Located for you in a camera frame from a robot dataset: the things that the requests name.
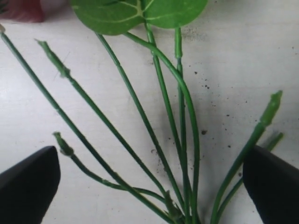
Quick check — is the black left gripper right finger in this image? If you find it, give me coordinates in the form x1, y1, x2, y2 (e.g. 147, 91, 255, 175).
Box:
243, 146, 299, 224

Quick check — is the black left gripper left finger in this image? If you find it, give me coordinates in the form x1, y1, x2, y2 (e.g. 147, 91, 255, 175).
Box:
0, 146, 61, 224

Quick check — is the red artificial flower with stems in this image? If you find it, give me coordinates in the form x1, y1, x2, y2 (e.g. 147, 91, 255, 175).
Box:
0, 0, 285, 224

